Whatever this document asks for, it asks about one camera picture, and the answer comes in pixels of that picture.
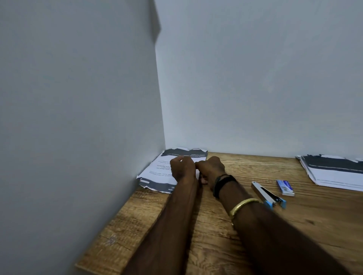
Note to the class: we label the person's left hand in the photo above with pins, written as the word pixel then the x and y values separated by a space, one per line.
pixel 183 170

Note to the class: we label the person's right hand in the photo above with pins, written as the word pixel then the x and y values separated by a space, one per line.
pixel 211 168

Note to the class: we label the person's left fingers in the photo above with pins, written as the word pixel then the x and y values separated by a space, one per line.
pixel 177 162

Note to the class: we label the person's right fingers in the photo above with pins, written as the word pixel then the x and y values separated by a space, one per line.
pixel 202 172

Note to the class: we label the stack of printed paper sheets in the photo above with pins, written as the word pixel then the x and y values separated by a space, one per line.
pixel 161 175

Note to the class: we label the person's left forearm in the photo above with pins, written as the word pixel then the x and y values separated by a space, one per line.
pixel 167 229

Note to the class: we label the person's right forearm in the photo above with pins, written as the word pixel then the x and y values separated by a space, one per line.
pixel 272 238

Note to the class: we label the black wrist band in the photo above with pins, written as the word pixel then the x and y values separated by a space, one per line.
pixel 222 184

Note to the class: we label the gold bangle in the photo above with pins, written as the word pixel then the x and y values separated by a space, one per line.
pixel 241 208

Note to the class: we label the blue and silver stapler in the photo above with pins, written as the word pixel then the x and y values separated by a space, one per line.
pixel 268 195

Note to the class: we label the blue staples box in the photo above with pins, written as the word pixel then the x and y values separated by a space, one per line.
pixel 285 188

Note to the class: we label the pile of printed paper sheets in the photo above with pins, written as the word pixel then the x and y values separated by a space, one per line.
pixel 333 170

